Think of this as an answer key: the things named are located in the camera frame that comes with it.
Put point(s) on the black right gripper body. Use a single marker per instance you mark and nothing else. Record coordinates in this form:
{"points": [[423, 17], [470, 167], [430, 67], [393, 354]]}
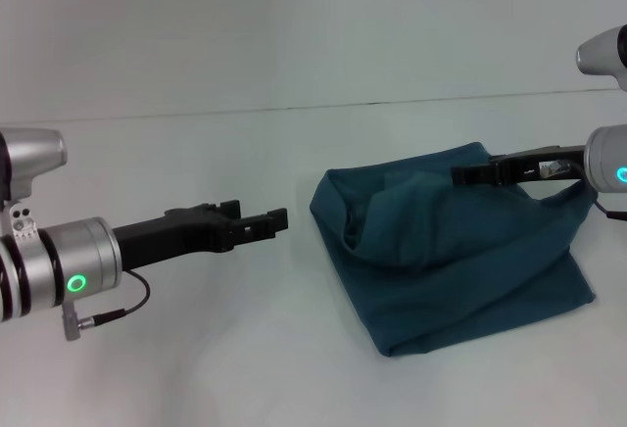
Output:
{"points": [[544, 167]]}

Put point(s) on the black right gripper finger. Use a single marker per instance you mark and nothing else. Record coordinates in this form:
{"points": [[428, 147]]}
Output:
{"points": [[477, 175]]}

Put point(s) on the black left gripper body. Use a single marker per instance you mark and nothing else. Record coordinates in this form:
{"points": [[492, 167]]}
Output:
{"points": [[171, 236]]}

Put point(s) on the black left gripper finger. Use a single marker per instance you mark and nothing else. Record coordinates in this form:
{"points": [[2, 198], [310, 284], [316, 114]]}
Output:
{"points": [[230, 209], [259, 225]]}

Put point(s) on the teal t-shirt with FREE print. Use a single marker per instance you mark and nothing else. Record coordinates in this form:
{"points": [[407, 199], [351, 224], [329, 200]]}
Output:
{"points": [[441, 251]]}

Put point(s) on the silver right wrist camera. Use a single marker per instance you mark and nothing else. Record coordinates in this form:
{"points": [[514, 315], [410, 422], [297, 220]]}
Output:
{"points": [[605, 57]]}

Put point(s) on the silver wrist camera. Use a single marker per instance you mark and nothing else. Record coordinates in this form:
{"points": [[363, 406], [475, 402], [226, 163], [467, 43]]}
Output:
{"points": [[27, 162], [605, 57]]}

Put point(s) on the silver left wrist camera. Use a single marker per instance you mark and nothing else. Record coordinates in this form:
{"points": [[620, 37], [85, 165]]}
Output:
{"points": [[27, 162]]}

